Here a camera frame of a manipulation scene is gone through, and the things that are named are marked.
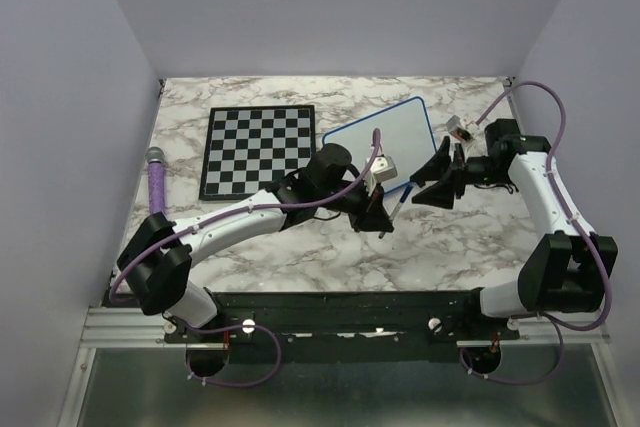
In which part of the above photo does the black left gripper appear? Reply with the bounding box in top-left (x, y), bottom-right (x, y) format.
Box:
top-left (316, 174), bottom-right (394, 233)

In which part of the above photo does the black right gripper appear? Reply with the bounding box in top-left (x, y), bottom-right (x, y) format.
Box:
top-left (410, 135), bottom-right (512, 210)

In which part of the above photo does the white blue whiteboard marker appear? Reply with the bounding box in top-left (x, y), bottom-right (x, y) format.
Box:
top-left (389, 183), bottom-right (414, 222)

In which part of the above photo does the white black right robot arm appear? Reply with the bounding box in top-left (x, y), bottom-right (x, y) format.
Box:
top-left (410, 119), bottom-right (618, 339)

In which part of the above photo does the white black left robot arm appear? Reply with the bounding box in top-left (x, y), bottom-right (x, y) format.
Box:
top-left (111, 143), bottom-right (397, 342)

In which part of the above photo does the blue framed whiteboard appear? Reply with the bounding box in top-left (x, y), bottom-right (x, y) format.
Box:
top-left (321, 95), bottom-right (437, 197)

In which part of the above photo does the black white chessboard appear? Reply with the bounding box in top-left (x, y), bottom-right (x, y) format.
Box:
top-left (199, 105), bottom-right (316, 202)

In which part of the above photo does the purple toy microphone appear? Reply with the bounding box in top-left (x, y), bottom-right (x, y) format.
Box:
top-left (145, 147), bottom-right (166, 214)

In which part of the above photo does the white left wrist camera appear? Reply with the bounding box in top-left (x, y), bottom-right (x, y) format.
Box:
top-left (364, 155), bottom-right (398, 194)

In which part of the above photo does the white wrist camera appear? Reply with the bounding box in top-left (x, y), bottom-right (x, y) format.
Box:
top-left (446, 115), bottom-right (478, 143)
top-left (364, 155), bottom-right (398, 194)

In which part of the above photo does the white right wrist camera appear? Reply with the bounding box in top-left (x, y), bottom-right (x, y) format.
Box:
top-left (446, 115), bottom-right (478, 143)

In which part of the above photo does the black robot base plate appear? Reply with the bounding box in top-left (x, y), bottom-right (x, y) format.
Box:
top-left (165, 290), bottom-right (519, 364)

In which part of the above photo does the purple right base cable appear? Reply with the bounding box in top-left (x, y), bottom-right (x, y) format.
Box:
top-left (459, 311), bottom-right (566, 387)

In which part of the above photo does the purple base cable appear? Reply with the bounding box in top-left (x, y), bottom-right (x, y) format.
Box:
top-left (186, 320), bottom-right (285, 389)
top-left (459, 311), bottom-right (566, 387)

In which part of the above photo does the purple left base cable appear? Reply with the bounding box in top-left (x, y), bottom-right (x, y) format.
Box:
top-left (186, 320), bottom-right (285, 389)

